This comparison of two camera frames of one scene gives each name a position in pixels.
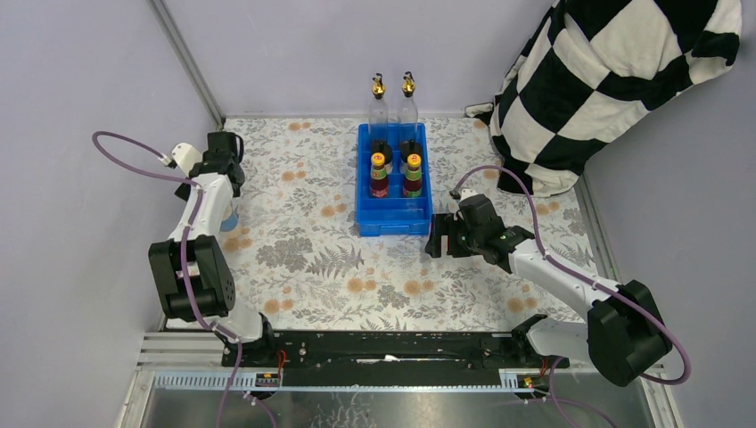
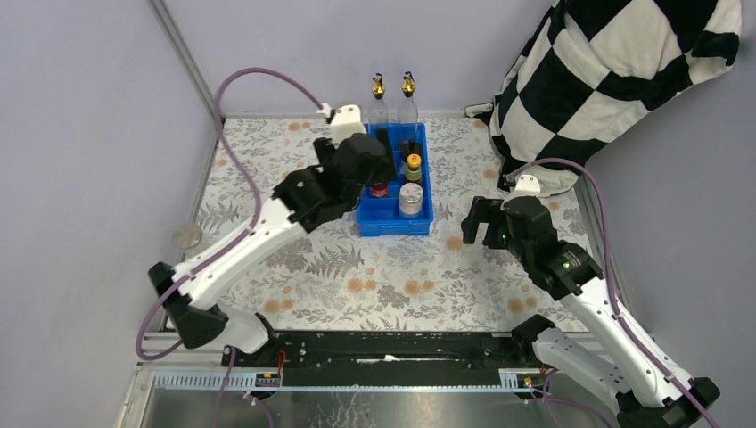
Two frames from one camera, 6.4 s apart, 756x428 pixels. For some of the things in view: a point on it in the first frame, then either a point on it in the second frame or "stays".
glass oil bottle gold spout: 378,112 stays
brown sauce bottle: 412,186 stays
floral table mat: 301,263 stays
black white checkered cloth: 587,69 stays
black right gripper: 442,225 to 483,210
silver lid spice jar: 230,223 to 410,200
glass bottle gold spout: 407,114 stays
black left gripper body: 237,186 to 324,150
